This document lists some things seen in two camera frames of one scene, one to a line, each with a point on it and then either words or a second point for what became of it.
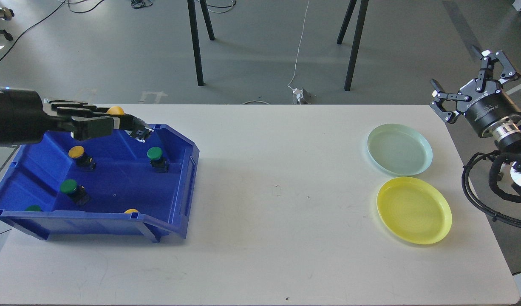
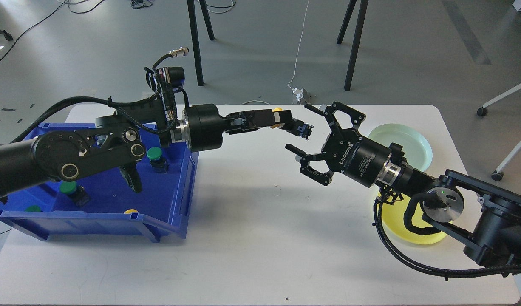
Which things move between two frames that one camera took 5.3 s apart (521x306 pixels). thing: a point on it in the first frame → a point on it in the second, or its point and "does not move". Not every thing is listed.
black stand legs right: [361, 16] does not move
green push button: [68, 185] does not move
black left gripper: [18, 117] → [205, 125]
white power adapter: [299, 93] does not move
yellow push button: [116, 110] → [274, 110]
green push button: [33, 208] does not move
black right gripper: [487, 106] → [345, 151]
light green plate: [399, 149] does not move
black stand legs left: [194, 35] does not move
